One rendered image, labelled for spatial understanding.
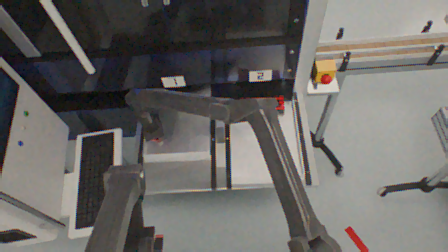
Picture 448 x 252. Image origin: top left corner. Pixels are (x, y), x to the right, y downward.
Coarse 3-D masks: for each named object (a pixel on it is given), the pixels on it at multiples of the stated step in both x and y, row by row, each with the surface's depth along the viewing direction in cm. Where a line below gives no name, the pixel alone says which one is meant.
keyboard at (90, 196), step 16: (96, 144) 141; (112, 144) 142; (80, 160) 139; (96, 160) 137; (112, 160) 138; (80, 176) 134; (96, 176) 133; (80, 192) 131; (96, 192) 130; (80, 208) 127; (96, 208) 126; (80, 224) 124
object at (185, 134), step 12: (168, 120) 138; (180, 120) 137; (192, 120) 137; (204, 120) 136; (168, 132) 135; (180, 132) 134; (192, 132) 134; (204, 132) 133; (144, 144) 129; (156, 144) 132; (168, 144) 132; (180, 144) 131; (192, 144) 131; (204, 144) 130; (144, 156) 128; (156, 156) 128; (168, 156) 128; (180, 156) 128
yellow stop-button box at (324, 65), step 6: (318, 60) 128; (324, 60) 128; (330, 60) 127; (318, 66) 126; (324, 66) 126; (330, 66) 126; (318, 72) 126; (324, 72) 126; (330, 72) 126; (318, 78) 129
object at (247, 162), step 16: (288, 112) 135; (240, 128) 133; (288, 128) 131; (240, 144) 129; (256, 144) 128; (288, 144) 127; (240, 160) 126; (256, 160) 125; (240, 176) 119; (256, 176) 118; (304, 176) 118
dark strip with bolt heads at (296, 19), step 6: (294, 0) 99; (300, 0) 99; (294, 6) 101; (300, 6) 101; (294, 12) 103; (300, 12) 103; (294, 18) 105; (300, 18) 105; (288, 24) 107; (294, 24) 107; (300, 24) 107; (288, 30) 109; (294, 30) 109; (300, 30) 109
